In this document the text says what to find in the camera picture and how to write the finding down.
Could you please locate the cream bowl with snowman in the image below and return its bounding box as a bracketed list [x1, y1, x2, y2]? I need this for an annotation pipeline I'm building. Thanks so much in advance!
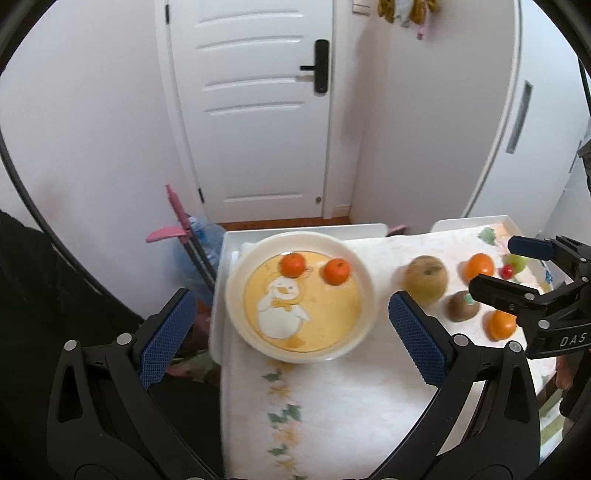
[225, 232, 376, 363]

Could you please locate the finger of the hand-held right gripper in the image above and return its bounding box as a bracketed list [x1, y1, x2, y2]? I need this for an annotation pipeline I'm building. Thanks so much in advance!
[508, 234, 591, 283]
[468, 273, 556, 325]

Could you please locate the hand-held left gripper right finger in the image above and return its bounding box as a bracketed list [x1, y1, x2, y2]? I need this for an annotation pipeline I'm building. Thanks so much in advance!
[388, 290, 541, 480]

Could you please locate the hanging plush toy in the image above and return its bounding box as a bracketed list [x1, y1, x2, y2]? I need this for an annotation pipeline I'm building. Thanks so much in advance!
[376, 0, 443, 40]

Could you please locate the white floral tablecloth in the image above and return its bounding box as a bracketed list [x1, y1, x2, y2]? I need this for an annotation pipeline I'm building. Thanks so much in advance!
[222, 224, 555, 480]

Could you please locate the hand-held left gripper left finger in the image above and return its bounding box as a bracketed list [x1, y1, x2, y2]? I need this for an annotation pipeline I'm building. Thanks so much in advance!
[46, 287, 206, 480]

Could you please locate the orange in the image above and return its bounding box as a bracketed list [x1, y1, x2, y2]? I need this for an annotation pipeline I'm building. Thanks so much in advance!
[485, 310, 518, 341]
[463, 253, 496, 283]

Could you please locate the person's right hand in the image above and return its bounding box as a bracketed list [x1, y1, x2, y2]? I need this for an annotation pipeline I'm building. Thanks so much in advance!
[555, 355, 573, 392]

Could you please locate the brown pear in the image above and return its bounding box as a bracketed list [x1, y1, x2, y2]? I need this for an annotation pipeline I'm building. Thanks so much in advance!
[405, 255, 448, 305]

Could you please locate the blue water bottle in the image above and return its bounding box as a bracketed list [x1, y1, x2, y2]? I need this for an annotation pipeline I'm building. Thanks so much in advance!
[174, 216, 225, 305]

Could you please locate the white wardrobe door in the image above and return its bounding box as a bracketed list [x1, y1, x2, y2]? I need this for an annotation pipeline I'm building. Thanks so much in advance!
[462, 0, 591, 222]

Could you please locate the small tangerine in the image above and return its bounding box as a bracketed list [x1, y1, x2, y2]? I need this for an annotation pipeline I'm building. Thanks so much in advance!
[322, 258, 352, 285]
[279, 251, 308, 278]

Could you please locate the brown kiwi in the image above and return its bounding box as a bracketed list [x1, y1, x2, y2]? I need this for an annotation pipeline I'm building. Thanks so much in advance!
[446, 291, 481, 322]

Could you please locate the black door lock handle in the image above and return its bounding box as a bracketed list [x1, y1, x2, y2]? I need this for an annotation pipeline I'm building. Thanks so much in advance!
[300, 40, 330, 96]

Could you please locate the grey wardrobe handle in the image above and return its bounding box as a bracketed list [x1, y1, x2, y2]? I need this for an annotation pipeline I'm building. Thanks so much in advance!
[505, 80, 533, 154]

